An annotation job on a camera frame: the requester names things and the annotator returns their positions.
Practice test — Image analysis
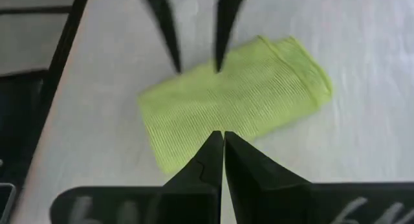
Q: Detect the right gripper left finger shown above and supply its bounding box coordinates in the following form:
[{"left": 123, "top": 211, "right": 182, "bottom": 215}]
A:
[{"left": 49, "top": 130, "right": 224, "bottom": 224}]

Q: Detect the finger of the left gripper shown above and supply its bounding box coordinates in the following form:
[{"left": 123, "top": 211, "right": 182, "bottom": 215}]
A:
[
  {"left": 140, "top": 0, "right": 182, "bottom": 74},
  {"left": 214, "top": 0, "right": 248, "bottom": 74}
]

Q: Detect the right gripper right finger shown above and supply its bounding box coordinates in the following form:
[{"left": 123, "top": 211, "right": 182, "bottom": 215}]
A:
[{"left": 224, "top": 131, "right": 414, "bottom": 224}]

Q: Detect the lime green microfiber towel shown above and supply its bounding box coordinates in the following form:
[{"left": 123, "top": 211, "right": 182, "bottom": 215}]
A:
[{"left": 137, "top": 35, "right": 333, "bottom": 175}]

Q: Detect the black metal table frame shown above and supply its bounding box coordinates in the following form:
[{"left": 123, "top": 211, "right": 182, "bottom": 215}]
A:
[{"left": 0, "top": 0, "right": 91, "bottom": 192}]

